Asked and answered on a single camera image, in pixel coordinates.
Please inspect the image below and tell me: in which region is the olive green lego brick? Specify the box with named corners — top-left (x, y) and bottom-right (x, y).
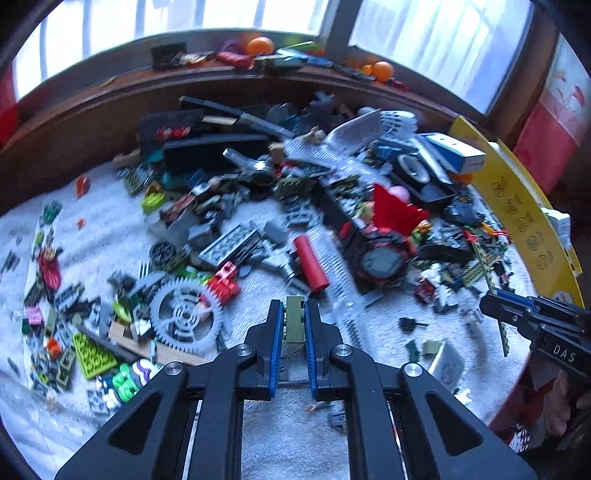
top-left (283, 295), bottom-right (304, 343)

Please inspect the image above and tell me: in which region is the person's right hand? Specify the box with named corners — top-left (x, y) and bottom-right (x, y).
top-left (543, 370), bottom-right (573, 436)

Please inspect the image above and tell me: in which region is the grey large toy gear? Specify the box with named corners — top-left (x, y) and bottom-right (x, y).
top-left (149, 278), bottom-right (223, 355)

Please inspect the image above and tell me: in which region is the green toy figure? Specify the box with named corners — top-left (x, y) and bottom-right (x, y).
top-left (96, 358), bottom-right (161, 410)

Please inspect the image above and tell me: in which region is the silver foil packet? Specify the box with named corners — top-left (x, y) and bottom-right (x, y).
top-left (428, 340), bottom-right (465, 392)

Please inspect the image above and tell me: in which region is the red cylinder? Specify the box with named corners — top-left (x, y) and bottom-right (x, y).
top-left (294, 234), bottom-right (329, 293)

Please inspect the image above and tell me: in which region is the red lego piece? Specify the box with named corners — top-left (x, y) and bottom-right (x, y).
top-left (207, 261), bottom-right (242, 305)

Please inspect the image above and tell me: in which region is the yellow cardboard box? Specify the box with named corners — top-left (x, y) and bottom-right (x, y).
top-left (449, 116), bottom-right (584, 307)

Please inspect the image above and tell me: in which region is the tan wooden puzzle piece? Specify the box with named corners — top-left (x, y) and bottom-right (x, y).
top-left (108, 322), bottom-right (208, 366)

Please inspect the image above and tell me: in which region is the black red digital watch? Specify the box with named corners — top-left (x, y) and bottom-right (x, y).
top-left (349, 231), bottom-right (412, 286)

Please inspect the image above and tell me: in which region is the lime green lego plate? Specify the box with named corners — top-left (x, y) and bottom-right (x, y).
top-left (72, 332), bottom-right (117, 380)

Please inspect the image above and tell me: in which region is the clear plastic comb strip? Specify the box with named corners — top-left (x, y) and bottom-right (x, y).
top-left (317, 179), bottom-right (371, 342)

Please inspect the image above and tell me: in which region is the dark grey lego plate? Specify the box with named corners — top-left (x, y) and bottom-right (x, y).
top-left (198, 224), bottom-right (260, 270)

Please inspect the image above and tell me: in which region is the black tray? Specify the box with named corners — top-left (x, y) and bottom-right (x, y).
top-left (390, 154), bottom-right (459, 209)

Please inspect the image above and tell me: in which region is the red plastic piece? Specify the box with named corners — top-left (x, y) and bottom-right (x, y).
top-left (373, 183), bottom-right (430, 236)

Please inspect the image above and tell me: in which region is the blue white cardboard box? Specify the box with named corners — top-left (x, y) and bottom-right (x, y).
top-left (420, 132), bottom-right (486, 175)

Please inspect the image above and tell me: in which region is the red floral curtain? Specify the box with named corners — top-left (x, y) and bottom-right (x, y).
top-left (513, 36), bottom-right (590, 194)

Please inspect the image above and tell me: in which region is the roll of tape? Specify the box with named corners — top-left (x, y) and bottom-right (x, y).
top-left (398, 154), bottom-right (431, 184)

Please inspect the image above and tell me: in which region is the orange fruit on sill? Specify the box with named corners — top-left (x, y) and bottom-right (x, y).
top-left (245, 36), bottom-right (276, 57)

